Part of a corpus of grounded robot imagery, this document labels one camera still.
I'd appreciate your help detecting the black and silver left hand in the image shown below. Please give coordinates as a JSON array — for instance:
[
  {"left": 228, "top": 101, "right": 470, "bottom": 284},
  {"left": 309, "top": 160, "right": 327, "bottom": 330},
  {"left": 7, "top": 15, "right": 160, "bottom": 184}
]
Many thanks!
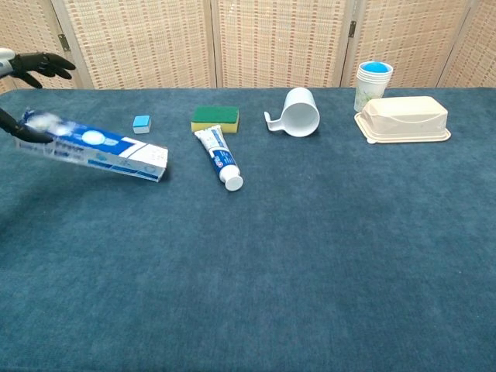
[{"left": 0, "top": 48, "right": 77, "bottom": 144}]

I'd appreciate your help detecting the blue and white toothpaste box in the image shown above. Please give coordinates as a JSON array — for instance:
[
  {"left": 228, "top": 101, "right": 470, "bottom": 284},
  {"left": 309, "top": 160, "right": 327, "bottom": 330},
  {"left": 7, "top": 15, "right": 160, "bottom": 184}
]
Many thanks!
[{"left": 14, "top": 108, "right": 170, "bottom": 183}]

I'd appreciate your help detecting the white toothpaste tube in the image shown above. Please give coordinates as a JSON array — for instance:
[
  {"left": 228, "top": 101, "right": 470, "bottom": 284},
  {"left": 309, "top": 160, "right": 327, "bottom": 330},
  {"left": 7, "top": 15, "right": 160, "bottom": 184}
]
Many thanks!
[{"left": 193, "top": 124, "right": 244, "bottom": 192}]

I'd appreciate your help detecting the woven bamboo screen panel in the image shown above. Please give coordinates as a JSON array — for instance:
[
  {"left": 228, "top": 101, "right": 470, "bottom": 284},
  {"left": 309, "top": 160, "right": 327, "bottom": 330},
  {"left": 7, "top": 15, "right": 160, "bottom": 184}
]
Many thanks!
[
  {"left": 52, "top": 0, "right": 216, "bottom": 90},
  {"left": 0, "top": 0, "right": 84, "bottom": 94},
  {"left": 340, "top": 0, "right": 476, "bottom": 89},
  {"left": 437, "top": 0, "right": 496, "bottom": 89},
  {"left": 211, "top": 0, "right": 356, "bottom": 89}
]

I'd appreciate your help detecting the small blue and white eraser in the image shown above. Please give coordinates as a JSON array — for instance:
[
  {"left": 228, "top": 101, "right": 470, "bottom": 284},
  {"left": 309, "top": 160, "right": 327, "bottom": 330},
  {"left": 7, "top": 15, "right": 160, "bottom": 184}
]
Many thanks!
[{"left": 133, "top": 115, "right": 153, "bottom": 135}]

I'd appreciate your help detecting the green and yellow sponge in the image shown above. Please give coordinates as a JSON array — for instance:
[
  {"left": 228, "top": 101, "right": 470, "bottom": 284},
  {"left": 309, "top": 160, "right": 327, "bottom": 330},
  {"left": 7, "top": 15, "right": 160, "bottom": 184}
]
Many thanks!
[{"left": 190, "top": 105, "right": 240, "bottom": 136}]

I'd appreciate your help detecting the white plastic mug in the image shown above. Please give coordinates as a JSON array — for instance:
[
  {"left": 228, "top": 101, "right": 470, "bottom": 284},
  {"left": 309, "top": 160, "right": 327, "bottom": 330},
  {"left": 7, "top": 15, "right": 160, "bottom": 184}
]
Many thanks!
[{"left": 263, "top": 87, "right": 321, "bottom": 139}]

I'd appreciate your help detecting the dark blue table cloth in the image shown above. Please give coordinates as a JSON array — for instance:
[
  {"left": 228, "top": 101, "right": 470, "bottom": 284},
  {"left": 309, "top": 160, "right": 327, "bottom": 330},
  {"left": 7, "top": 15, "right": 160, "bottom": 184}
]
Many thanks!
[{"left": 0, "top": 87, "right": 496, "bottom": 372}]

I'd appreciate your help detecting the plain white paper cup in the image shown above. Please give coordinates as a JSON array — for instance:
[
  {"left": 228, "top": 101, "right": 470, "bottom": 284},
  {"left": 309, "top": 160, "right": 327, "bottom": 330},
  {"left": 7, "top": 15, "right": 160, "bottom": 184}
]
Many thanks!
[
  {"left": 356, "top": 76, "right": 393, "bottom": 88},
  {"left": 356, "top": 71, "right": 394, "bottom": 84},
  {"left": 358, "top": 60, "right": 394, "bottom": 78}
]

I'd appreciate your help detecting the printed white paper cup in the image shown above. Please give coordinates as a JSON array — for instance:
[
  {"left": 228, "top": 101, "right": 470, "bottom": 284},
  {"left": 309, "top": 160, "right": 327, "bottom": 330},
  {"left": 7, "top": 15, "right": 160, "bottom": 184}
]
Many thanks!
[{"left": 354, "top": 81, "right": 391, "bottom": 113}]

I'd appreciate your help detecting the blue ball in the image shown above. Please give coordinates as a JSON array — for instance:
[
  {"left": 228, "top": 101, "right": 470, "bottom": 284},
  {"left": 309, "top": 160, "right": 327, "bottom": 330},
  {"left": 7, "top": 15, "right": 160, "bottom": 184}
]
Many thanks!
[{"left": 362, "top": 61, "right": 390, "bottom": 75}]

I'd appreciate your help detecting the beige lidded food container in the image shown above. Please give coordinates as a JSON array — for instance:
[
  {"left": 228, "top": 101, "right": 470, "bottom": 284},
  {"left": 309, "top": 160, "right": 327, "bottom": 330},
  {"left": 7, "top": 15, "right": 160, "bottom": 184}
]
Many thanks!
[{"left": 353, "top": 95, "right": 452, "bottom": 145}]

